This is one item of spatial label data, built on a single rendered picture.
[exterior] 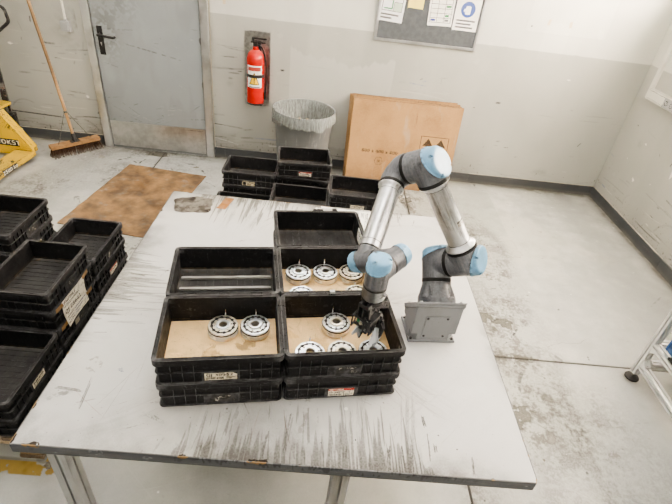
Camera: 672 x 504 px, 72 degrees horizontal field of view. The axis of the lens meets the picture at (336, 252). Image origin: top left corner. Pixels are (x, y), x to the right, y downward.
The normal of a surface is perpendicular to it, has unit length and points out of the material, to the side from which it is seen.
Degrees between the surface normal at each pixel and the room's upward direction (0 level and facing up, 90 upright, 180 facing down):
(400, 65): 90
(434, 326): 90
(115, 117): 90
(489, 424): 0
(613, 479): 0
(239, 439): 0
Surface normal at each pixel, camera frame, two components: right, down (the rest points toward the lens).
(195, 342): 0.11, -0.81
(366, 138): 0.02, 0.38
